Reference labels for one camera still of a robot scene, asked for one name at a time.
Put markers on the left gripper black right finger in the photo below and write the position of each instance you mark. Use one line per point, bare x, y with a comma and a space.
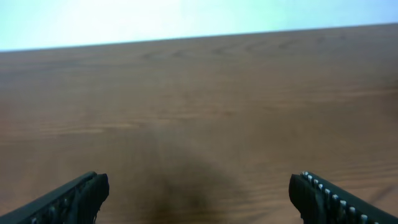
321, 202

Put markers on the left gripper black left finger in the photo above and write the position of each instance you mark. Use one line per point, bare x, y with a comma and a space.
76, 202

